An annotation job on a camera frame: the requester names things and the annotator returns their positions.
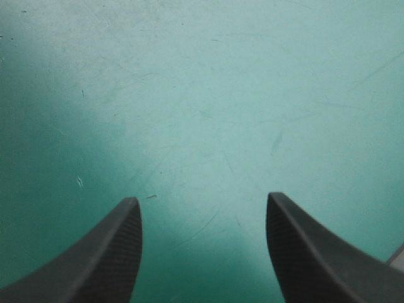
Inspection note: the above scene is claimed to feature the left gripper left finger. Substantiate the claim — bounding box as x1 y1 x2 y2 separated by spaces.
0 196 144 303

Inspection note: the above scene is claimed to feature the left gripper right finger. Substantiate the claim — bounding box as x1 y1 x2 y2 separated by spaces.
266 191 404 303

